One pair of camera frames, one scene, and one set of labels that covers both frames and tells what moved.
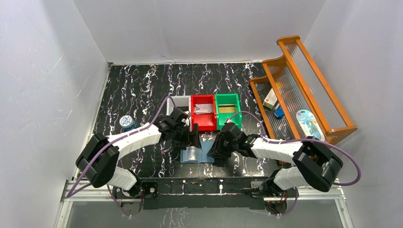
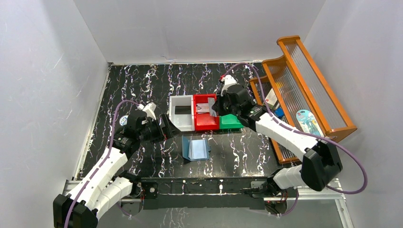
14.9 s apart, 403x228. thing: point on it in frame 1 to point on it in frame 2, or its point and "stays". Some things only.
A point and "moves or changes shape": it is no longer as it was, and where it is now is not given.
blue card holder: [193, 154] moves or changes shape
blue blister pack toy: [310, 125] stays
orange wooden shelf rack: [294, 99] stays
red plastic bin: [207, 122] stays
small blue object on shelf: [279, 112] stays
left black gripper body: [189, 135] to [162, 129]
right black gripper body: [234, 145] to [224, 107]
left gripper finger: [194, 140] to [169, 129]
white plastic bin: [183, 103] stays
